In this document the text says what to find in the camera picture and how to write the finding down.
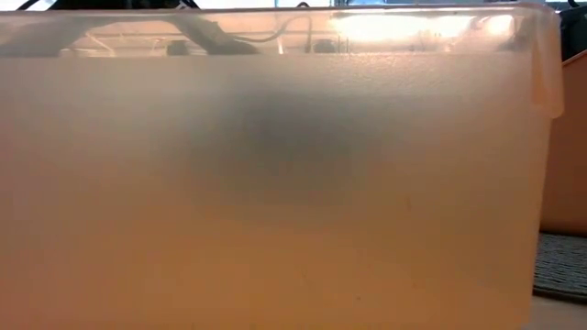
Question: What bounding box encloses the grey round woven placemat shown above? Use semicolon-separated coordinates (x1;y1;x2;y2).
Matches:
532;232;587;303

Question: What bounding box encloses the opaque orange plastic basket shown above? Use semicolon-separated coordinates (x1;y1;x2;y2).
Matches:
539;49;587;237

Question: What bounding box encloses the translucent orange plastic bin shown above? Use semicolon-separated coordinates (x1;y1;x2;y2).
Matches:
0;3;564;330

